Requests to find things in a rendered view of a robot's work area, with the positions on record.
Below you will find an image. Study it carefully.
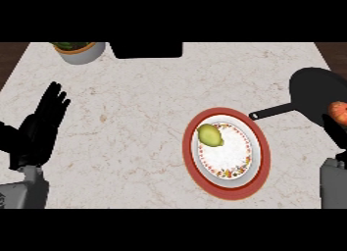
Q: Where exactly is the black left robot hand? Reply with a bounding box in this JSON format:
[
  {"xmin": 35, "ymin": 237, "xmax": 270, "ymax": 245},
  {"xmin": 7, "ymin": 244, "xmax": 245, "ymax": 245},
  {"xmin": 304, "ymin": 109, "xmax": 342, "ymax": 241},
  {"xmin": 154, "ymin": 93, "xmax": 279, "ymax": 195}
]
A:
[{"xmin": 0, "ymin": 81, "xmax": 72, "ymax": 172}]

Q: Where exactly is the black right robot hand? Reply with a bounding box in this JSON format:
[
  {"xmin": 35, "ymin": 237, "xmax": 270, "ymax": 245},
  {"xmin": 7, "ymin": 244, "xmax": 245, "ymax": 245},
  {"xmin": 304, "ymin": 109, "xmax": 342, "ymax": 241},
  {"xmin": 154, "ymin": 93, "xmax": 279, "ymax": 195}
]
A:
[{"xmin": 319, "ymin": 113, "xmax": 347, "ymax": 171}]

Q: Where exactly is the black frying pan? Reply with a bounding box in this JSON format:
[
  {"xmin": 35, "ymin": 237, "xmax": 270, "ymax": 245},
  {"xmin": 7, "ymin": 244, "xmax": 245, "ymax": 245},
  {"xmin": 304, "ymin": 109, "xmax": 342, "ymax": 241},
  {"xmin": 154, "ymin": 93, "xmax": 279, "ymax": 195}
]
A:
[{"xmin": 246, "ymin": 67, "xmax": 347, "ymax": 132}]

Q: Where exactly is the white floral-rimmed plate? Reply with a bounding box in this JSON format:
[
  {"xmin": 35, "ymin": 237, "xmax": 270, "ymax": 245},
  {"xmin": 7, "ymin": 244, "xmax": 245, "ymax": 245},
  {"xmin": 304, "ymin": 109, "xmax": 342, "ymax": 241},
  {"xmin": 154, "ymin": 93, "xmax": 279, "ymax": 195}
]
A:
[{"xmin": 188, "ymin": 114, "xmax": 262, "ymax": 189}]

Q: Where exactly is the orange tomato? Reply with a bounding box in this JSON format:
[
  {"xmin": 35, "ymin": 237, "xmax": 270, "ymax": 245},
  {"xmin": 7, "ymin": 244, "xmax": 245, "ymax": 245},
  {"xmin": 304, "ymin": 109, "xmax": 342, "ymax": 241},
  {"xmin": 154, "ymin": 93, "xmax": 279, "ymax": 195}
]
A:
[{"xmin": 326, "ymin": 101, "xmax": 347, "ymax": 127}]

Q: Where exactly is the red round placemat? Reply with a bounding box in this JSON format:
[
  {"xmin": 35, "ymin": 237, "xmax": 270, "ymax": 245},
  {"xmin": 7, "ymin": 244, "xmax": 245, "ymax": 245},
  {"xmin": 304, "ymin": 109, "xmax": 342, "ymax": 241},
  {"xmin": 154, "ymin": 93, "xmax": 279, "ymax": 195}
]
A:
[{"xmin": 180, "ymin": 107, "xmax": 271, "ymax": 201}]

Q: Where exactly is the potted plant in white pot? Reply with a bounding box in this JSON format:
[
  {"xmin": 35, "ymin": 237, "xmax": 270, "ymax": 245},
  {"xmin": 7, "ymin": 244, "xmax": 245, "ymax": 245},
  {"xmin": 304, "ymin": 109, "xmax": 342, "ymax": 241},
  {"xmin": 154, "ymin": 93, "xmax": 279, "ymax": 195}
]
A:
[{"xmin": 50, "ymin": 41, "xmax": 106, "ymax": 66}]

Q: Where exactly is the black appliance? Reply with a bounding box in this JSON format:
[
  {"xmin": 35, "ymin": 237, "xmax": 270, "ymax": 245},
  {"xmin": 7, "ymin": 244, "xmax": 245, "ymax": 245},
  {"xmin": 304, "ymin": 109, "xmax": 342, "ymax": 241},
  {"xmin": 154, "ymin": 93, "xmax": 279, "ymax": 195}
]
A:
[{"xmin": 107, "ymin": 41, "xmax": 183, "ymax": 60}]

